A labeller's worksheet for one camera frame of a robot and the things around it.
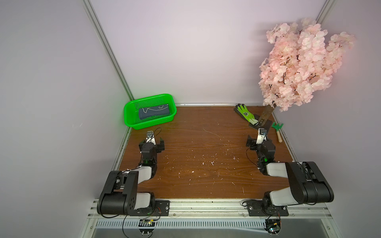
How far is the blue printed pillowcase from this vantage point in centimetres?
112

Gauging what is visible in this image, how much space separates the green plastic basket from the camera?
112cm

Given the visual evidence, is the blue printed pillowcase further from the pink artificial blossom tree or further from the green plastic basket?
the pink artificial blossom tree

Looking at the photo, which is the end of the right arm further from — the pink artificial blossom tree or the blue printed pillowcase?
the blue printed pillowcase

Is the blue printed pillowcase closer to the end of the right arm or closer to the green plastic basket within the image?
the green plastic basket

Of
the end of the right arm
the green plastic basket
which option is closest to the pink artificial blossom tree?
the end of the right arm

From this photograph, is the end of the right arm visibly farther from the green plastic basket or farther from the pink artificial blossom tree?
the green plastic basket
